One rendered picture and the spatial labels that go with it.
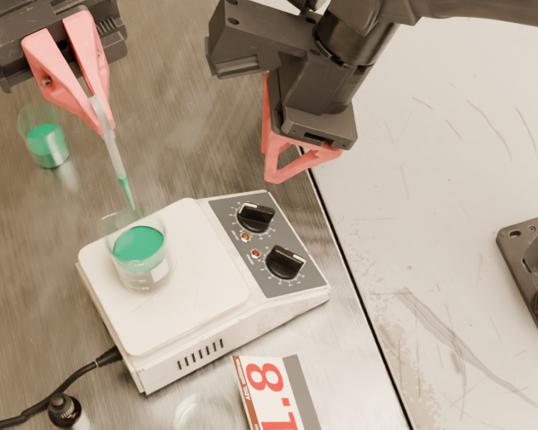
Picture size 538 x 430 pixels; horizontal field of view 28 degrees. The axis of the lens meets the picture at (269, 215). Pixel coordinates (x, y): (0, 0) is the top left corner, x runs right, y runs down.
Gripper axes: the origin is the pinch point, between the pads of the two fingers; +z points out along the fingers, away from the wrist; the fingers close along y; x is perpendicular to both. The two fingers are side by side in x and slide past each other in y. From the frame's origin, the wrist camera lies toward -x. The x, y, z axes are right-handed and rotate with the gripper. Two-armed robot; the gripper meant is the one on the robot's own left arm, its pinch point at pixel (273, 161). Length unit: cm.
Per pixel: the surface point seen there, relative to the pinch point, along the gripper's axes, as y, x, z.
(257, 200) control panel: -2.1, 1.7, 7.2
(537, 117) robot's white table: -11.9, 28.8, -4.8
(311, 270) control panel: 5.5, 6.6, 7.0
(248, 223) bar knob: 1.8, 0.3, 6.8
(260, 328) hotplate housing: 10.3, 2.9, 10.8
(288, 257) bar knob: 6.1, 3.4, 5.4
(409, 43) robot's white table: -22.7, 17.3, -1.4
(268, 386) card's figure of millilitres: 15.5, 3.9, 12.2
